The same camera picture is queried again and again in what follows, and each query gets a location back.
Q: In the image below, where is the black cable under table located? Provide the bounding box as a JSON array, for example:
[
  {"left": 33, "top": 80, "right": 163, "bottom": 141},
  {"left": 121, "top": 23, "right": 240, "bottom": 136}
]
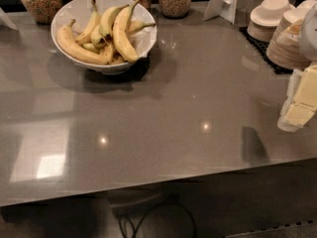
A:
[{"left": 118, "top": 199, "right": 198, "bottom": 238}]

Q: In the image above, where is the long yellow banana left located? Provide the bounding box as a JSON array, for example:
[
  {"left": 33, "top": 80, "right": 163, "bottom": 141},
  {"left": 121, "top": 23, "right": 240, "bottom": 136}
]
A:
[{"left": 55, "top": 19, "right": 109, "bottom": 65}]

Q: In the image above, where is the large yellow banana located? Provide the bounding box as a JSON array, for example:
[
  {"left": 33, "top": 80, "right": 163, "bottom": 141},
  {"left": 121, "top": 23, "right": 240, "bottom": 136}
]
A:
[{"left": 113, "top": 0, "right": 140, "bottom": 62}]

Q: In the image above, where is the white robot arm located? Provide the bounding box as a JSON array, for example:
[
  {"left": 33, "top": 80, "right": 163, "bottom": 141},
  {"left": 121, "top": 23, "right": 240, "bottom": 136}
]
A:
[{"left": 277, "top": 5, "right": 317, "bottom": 132}]

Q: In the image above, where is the glass jar of cereal left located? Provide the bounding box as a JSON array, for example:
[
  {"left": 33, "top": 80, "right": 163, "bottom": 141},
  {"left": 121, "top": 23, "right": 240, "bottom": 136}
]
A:
[{"left": 21, "top": 0, "right": 62, "bottom": 24}]

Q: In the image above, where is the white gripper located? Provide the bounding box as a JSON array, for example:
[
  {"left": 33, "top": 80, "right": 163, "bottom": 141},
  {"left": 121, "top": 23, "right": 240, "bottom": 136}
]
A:
[{"left": 277, "top": 65, "right": 317, "bottom": 132}]

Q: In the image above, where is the stack of white bowls back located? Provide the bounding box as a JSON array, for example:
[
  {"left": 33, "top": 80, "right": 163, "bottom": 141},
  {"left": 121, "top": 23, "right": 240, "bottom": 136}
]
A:
[{"left": 247, "top": 0, "right": 294, "bottom": 43}]

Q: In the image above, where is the white folded paper sign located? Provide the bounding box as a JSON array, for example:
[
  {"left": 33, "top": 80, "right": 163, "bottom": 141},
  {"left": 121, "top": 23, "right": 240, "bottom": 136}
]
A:
[{"left": 203, "top": 0, "right": 239, "bottom": 24}]

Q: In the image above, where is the black rubber mat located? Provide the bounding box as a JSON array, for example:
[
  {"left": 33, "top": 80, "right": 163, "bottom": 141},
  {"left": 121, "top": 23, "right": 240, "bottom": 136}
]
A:
[{"left": 239, "top": 27, "right": 292, "bottom": 74}]

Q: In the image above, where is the yellow banana upright middle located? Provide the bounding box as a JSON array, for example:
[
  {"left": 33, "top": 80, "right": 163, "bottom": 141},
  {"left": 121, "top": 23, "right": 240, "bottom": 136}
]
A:
[{"left": 99, "top": 5, "right": 130, "bottom": 39}]

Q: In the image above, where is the white card left edge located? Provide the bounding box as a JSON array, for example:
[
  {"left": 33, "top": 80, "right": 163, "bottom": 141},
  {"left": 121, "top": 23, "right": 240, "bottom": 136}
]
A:
[{"left": 0, "top": 7, "right": 17, "bottom": 30}]

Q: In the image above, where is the stack of beige plates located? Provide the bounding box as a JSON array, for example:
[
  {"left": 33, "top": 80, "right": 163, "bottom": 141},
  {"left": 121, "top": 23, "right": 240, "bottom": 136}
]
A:
[{"left": 265, "top": 0, "right": 317, "bottom": 70}]

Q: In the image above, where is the small yellow banana right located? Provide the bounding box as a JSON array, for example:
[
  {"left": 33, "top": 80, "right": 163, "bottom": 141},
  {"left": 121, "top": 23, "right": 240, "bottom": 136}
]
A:
[{"left": 128, "top": 20, "right": 156, "bottom": 35}]

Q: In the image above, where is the white ceramic bowl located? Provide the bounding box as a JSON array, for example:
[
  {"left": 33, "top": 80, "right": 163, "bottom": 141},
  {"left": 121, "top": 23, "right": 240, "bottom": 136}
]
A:
[{"left": 51, "top": 0, "right": 157, "bottom": 75}]

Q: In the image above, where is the yellow banana back left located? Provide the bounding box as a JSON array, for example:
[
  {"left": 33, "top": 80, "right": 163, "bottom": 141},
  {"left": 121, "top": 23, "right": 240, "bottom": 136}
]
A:
[{"left": 75, "top": 0, "right": 100, "bottom": 46}]

